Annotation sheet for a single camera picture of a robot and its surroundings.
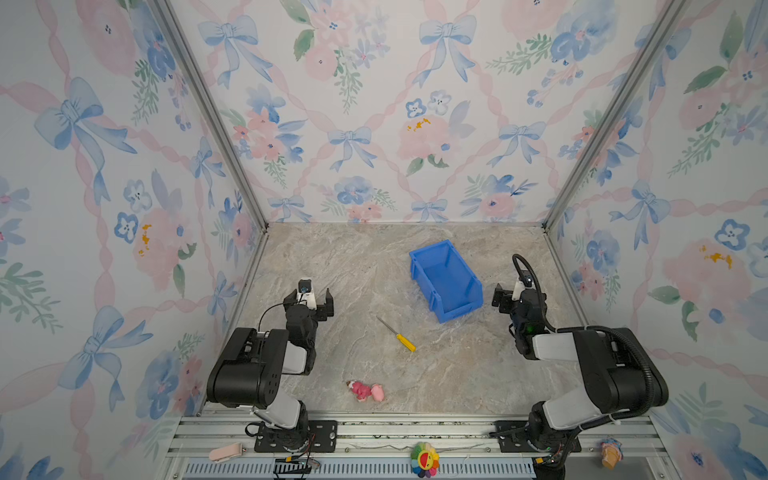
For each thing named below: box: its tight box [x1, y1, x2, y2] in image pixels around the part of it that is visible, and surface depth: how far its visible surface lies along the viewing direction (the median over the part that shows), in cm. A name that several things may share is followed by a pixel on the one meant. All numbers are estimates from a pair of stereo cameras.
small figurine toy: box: [600, 437, 624, 470], surface depth 71 cm
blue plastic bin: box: [409, 239, 484, 324], surface depth 97 cm
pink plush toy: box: [346, 380, 385, 402], surface depth 81 cm
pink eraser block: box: [208, 443, 243, 462], surface depth 71 cm
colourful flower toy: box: [410, 442, 440, 479], surface depth 71 cm
